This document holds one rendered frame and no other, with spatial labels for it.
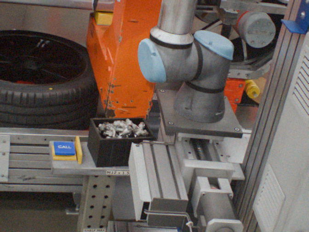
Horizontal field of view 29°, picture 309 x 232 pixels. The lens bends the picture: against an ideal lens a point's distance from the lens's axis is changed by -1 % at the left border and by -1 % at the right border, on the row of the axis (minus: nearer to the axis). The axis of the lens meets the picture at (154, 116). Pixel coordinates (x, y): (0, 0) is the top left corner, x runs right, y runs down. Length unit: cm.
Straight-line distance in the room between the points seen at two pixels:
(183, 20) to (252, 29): 87
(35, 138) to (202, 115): 85
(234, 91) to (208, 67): 103
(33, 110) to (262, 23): 96
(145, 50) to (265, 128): 37
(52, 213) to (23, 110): 46
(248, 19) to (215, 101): 76
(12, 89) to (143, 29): 61
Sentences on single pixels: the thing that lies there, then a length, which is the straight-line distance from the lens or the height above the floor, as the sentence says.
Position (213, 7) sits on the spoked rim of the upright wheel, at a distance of 258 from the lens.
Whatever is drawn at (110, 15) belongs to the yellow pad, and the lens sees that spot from 262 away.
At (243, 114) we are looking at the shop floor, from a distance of 364.
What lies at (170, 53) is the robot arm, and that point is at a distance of 156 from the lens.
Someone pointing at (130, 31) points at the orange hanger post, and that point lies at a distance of 209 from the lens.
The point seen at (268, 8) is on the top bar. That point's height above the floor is 97.
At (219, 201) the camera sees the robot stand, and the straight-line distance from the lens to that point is 149.
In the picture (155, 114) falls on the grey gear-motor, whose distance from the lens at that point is 256.
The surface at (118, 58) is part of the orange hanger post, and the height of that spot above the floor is 76.
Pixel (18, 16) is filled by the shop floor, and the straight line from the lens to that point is 452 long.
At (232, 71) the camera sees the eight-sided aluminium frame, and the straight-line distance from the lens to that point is 261.
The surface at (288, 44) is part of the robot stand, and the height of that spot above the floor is 113.
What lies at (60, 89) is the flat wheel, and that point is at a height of 50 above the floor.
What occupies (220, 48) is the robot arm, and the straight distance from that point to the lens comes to 163.
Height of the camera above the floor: 162
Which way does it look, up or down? 29 degrees down
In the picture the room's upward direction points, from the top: 11 degrees clockwise
